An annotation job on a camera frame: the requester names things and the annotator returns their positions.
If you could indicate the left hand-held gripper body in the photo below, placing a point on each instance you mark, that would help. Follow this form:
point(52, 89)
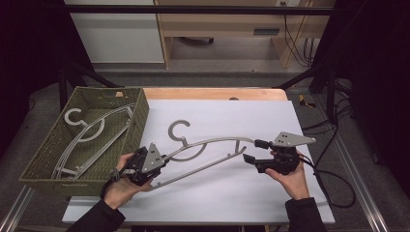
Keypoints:
point(151, 159)

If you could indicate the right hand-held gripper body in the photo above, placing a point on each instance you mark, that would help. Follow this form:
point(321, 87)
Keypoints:
point(285, 161)

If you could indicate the grey plastic clothes hanger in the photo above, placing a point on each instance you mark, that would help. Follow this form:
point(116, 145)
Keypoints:
point(199, 167)
point(66, 118)
point(104, 146)

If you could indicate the green woven basket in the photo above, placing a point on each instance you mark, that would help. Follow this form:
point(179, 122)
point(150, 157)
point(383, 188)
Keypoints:
point(80, 190)

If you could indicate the person's right hand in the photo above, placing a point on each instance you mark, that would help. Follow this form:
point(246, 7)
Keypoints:
point(295, 185)

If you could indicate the person's left hand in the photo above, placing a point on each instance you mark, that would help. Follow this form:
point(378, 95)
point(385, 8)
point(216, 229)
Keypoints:
point(119, 191)

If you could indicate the white table sheet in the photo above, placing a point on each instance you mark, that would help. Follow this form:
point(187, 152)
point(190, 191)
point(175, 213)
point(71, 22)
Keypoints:
point(225, 193)

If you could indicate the yellow and black object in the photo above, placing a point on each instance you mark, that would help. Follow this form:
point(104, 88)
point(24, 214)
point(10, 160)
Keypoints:
point(304, 101)

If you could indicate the black curtain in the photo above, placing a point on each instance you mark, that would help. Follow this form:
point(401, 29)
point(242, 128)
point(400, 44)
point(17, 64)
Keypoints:
point(29, 64)
point(377, 80)

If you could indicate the white cabinet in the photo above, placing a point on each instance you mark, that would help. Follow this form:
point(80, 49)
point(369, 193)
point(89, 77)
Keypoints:
point(119, 38)

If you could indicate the light wooden desk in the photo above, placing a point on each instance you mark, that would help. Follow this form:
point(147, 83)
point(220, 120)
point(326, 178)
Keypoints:
point(225, 24)

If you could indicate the aluminium rail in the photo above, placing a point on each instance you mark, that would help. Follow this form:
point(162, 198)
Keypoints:
point(14, 211)
point(361, 180)

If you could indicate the black frame leg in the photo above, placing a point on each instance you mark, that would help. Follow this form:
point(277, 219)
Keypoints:
point(63, 87)
point(330, 93)

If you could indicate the black metal frame bar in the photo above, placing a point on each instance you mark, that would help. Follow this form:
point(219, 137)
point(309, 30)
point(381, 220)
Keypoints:
point(193, 9)

